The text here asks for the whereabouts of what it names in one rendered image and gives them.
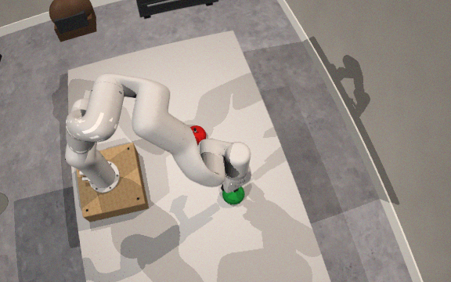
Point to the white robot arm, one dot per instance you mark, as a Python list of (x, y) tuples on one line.
[(206, 164)]

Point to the green dome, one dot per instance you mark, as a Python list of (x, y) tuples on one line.
[(234, 198)]

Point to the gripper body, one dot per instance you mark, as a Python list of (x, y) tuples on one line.
[(229, 185)]

